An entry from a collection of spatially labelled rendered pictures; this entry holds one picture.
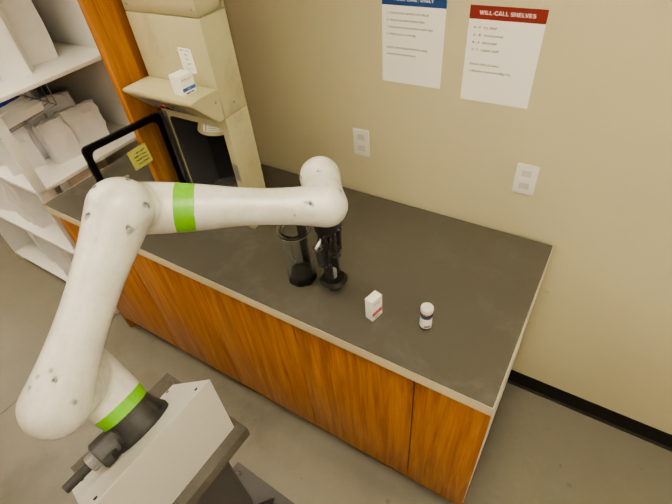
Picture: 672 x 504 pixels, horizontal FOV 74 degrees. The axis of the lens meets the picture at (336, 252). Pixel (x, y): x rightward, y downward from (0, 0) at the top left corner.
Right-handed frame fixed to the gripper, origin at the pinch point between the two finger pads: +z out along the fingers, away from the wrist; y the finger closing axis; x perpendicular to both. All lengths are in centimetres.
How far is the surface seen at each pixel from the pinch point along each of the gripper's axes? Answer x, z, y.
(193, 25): -48, -65, -13
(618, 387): 99, 78, -57
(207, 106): -45, -44, -7
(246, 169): -45, -16, -16
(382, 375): 25.1, 24.8, 13.7
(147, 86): -69, -47, -5
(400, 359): 31.4, 10.4, 14.2
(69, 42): -196, -33, -53
